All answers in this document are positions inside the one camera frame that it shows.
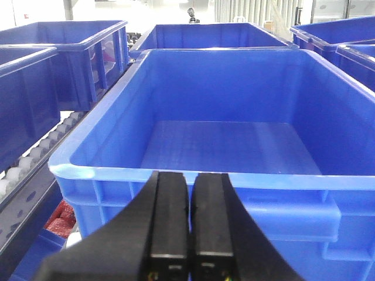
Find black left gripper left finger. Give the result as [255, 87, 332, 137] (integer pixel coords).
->
[34, 171, 188, 280]

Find blue bin lower left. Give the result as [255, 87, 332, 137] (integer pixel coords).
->
[9, 229, 66, 281]

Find person in background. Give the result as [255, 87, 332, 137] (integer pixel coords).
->
[187, 8, 200, 23]

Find blue target crate front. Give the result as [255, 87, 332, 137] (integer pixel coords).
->
[49, 48, 374, 280]

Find blue crate right near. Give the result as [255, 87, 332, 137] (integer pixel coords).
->
[336, 44, 375, 91]

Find blue crate left far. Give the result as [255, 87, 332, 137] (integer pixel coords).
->
[1, 20, 129, 111]

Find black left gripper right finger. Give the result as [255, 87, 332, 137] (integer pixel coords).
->
[190, 173, 302, 280]

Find red mesh items below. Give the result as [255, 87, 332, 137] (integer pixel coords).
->
[44, 200, 76, 238]

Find blue crate right far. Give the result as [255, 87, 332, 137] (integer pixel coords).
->
[290, 16, 374, 66]

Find white roller conveyor track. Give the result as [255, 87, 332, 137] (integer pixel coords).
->
[1, 111, 86, 256]

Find blue crate left near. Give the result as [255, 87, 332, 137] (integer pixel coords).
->
[1, 46, 60, 170]

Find blue crate behind target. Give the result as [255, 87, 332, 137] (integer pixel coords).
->
[129, 23, 298, 59]

